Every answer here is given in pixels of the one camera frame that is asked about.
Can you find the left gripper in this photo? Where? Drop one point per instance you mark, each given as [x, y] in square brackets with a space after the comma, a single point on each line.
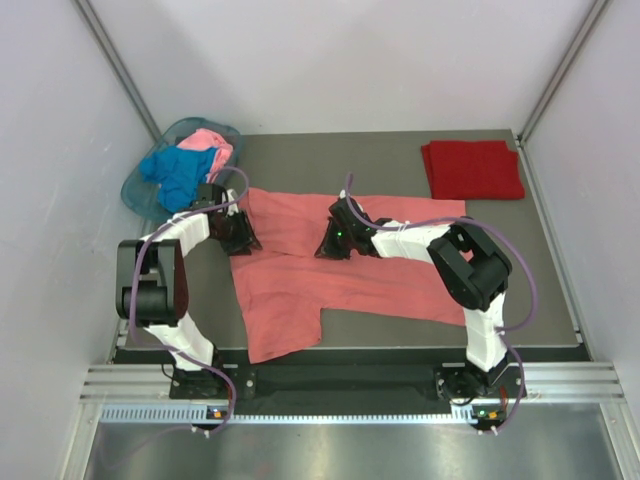
[245, 239]

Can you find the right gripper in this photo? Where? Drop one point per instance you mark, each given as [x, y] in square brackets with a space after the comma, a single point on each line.
[327, 249]

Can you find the salmon pink t-shirt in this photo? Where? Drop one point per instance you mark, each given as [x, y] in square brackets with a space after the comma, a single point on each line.
[283, 287]

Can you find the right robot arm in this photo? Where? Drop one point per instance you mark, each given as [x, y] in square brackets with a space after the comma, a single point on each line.
[473, 269]

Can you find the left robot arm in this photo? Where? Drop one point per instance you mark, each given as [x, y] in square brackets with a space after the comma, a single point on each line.
[152, 287]

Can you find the blue t-shirt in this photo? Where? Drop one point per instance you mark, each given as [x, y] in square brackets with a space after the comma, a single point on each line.
[178, 173]

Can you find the light pink t-shirt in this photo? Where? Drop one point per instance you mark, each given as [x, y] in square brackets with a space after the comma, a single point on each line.
[204, 139]

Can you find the teal plastic basket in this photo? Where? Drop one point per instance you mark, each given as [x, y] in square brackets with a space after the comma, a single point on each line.
[141, 196]

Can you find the folded red t-shirt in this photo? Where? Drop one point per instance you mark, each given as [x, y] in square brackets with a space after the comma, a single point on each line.
[472, 170]

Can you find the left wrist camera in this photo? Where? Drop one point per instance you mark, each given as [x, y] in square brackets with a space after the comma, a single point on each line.
[210, 194]

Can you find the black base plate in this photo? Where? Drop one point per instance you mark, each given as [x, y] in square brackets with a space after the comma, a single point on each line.
[352, 381]

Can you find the slotted cable duct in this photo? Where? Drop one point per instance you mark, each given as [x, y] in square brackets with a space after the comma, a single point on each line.
[203, 414]

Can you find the left aluminium corner post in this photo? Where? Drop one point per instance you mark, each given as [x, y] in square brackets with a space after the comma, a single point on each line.
[108, 48]

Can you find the aluminium corner post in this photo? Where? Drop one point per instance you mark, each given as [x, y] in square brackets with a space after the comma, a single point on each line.
[108, 48]
[577, 44]

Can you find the right aluminium corner post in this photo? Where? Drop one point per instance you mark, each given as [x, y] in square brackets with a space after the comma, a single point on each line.
[577, 44]

